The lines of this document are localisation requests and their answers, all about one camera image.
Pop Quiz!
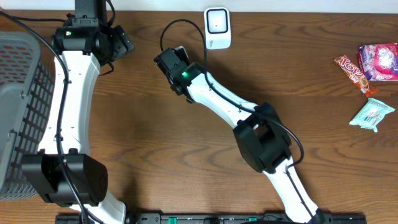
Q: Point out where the teal wet wipes packet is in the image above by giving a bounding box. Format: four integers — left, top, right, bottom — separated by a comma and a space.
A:
349, 98, 395, 133

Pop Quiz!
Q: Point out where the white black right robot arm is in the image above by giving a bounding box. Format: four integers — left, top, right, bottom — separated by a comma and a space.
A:
154, 47, 325, 223

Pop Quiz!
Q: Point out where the orange chocolate bar wrapper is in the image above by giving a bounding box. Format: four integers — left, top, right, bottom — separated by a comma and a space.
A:
334, 55, 379, 97

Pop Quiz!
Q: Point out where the red purple pad packet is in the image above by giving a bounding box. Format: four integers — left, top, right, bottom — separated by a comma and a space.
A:
358, 42, 397, 81

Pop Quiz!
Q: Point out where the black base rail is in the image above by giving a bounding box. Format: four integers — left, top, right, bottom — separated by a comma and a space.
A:
55, 212, 368, 224

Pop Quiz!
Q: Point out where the grey plastic mesh basket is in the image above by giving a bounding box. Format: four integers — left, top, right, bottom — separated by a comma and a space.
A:
1, 31, 55, 200

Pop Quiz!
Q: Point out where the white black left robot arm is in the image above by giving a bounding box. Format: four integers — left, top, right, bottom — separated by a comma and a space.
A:
22, 0, 134, 223

